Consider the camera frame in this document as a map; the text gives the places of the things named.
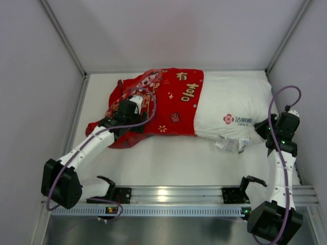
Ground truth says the red printed pillowcase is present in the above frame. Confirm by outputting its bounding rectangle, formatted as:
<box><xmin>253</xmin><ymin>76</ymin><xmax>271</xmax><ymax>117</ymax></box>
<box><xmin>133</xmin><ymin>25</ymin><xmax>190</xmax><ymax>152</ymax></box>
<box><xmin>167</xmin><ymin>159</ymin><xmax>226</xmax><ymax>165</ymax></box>
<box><xmin>85</xmin><ymin>67</ymin><xmax>205</xmax><ymax>149</ymax></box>

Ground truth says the white pillow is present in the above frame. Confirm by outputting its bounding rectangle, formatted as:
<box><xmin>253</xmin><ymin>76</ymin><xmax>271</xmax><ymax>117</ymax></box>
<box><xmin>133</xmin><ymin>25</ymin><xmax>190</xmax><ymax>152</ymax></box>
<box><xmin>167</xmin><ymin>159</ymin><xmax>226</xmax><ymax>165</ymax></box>
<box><xmin>194</xmin><ymin>72</ymin><xmax>272</xmax><ymax>154</ymax></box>

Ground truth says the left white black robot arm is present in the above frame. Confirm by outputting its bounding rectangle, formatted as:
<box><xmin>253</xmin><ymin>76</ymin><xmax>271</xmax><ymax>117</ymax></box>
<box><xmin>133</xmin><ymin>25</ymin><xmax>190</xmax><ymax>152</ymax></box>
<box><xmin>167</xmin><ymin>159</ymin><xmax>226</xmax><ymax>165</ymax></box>
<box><xmin>41</xmin><ymin>95</ymin><xmax>147</xmax><ymax>209</ymax></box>

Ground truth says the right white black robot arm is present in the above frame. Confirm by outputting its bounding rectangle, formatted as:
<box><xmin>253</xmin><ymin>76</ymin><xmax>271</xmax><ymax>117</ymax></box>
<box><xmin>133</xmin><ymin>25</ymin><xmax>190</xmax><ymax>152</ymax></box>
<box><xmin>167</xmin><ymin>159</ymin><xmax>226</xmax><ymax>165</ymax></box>
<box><xmin>245</xmin><ymin>109</ymin><xmax>303</xmax><ymax>244</ymax></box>

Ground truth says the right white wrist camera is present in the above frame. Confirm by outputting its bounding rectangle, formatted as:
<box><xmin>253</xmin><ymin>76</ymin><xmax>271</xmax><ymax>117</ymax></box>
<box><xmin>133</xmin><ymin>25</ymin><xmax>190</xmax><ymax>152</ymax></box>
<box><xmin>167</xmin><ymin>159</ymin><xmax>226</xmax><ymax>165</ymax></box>
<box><xmin>285</xmin><ymin>108</ymin><xmax>299</xmax><ymax>118</ymax></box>

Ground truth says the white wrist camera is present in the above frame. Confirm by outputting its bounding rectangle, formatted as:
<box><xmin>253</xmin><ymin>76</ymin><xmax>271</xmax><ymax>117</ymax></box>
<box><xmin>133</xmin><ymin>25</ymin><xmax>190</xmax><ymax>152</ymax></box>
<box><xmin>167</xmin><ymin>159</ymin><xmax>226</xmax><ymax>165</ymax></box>
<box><xmin>285</xmin><ymin>108</ymin><xmax>299</xmax><ymax>118</ymax></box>
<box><xmin>128</xmin><ymin>95</ymin><xmax>143</xmax><ymax>114</ymax></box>

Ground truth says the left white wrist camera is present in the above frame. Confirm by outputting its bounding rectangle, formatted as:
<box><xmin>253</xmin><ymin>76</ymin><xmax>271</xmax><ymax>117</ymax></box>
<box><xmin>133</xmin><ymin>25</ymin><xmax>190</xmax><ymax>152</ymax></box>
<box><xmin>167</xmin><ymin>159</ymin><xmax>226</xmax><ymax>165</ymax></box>
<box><xmin>128</xmin><ymin>95</ymin><xmax>143</xmax><ymax>114</ymax></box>

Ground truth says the aluminium mounting rail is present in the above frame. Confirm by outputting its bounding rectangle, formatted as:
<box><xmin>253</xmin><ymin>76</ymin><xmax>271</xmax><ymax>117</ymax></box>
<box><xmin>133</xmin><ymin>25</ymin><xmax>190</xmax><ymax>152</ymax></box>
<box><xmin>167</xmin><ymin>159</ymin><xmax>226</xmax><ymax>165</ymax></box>
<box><xmin>130</xmin><ymin>185</ymin><xmax>319</xmax><ymax>207</ymax></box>

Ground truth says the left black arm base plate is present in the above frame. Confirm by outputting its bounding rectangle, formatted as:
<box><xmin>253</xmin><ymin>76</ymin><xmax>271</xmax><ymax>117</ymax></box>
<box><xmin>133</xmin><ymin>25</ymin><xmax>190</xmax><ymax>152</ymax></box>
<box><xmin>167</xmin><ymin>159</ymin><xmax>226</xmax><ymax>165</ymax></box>
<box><xmin>86</xmin><ymin>187</ymin><xmax>132</xmax><ymax>204</ymax></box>

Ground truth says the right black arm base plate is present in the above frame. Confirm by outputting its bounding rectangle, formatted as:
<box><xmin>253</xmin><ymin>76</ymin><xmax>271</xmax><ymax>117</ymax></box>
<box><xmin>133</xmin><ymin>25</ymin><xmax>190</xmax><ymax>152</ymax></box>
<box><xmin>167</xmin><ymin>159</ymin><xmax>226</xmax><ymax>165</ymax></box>
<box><xmin>222</xmin><ymin>187</ymin><xmax>250</xmax><ymax>204</ymax></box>

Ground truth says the slotted grey cable duct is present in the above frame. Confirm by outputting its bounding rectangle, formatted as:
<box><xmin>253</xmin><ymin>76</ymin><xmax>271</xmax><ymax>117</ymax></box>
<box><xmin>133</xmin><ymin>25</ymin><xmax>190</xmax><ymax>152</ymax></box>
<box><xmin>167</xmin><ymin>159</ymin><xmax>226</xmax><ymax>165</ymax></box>
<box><xmin>52</xmin><ymin>205</ymin><xmax>251</xmax><ymax>217</ymax></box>

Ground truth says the right aluminium frame post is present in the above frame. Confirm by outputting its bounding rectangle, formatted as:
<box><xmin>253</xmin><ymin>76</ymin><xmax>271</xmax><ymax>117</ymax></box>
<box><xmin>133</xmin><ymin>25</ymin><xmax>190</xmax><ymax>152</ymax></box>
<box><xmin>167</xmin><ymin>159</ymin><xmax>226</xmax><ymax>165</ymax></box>
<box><xmin>265</xmin><ymin>0</ymin><xmax>314</xmax><ymax>77</ymax></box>

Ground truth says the aluminium frame post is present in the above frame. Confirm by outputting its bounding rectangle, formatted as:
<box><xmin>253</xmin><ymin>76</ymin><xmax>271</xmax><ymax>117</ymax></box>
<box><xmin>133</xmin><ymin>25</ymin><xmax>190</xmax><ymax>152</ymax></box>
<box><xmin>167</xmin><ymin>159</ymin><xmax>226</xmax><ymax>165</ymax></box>
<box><xmin>265</xmin><ymin>0</ymin><xmax>314</xmax><ymax>77</ymax></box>
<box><xmin>38</xmin><ymin>0</ymin><xmax>87</xmax><ymax>77</ymax></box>

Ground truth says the left aluminium frame post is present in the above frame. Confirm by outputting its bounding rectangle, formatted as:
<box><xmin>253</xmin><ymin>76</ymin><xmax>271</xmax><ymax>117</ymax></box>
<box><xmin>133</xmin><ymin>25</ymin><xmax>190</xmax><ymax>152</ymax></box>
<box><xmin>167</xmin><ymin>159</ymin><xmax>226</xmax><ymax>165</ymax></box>
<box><xmin>38</xmin><ymin>0</ymin><xmax>87</xmax><ymax>77</ymax></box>

